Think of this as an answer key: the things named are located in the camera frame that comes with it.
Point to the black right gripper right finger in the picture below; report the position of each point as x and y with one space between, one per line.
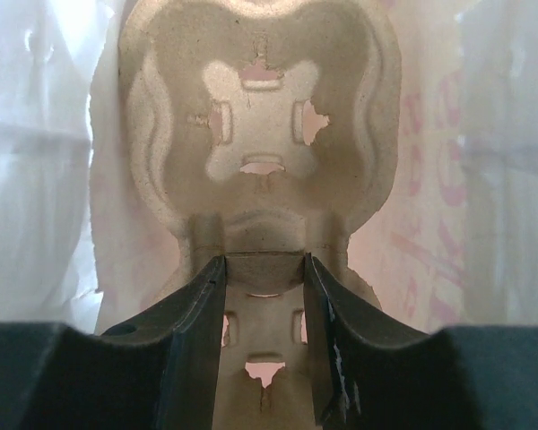
370 371

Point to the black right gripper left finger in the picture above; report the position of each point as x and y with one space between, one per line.
156 370

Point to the kraft paper cakes bag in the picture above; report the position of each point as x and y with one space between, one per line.
457 240

